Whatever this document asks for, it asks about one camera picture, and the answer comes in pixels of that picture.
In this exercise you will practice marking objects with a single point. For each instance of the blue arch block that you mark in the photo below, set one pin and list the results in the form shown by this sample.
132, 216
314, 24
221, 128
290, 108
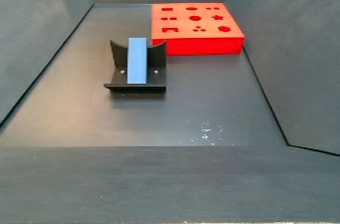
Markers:
137, 61

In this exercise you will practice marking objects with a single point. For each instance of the red shape sorter block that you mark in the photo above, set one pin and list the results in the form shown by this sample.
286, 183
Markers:
196, 29

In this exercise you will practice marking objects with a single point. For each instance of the black curved fixture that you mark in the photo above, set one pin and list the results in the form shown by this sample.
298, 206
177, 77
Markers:
156, 70

